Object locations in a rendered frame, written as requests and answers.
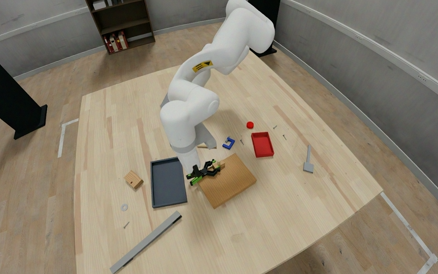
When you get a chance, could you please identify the red shallow tray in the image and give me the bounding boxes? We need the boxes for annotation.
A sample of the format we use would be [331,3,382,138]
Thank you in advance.
[251,132,274,158]

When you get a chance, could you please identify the flat wooden board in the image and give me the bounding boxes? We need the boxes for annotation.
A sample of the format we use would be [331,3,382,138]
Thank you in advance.
[197,153,257,209]

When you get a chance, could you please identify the red short cylinder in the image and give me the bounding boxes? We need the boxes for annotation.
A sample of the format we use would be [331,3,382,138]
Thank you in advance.
[246,121,254,129]

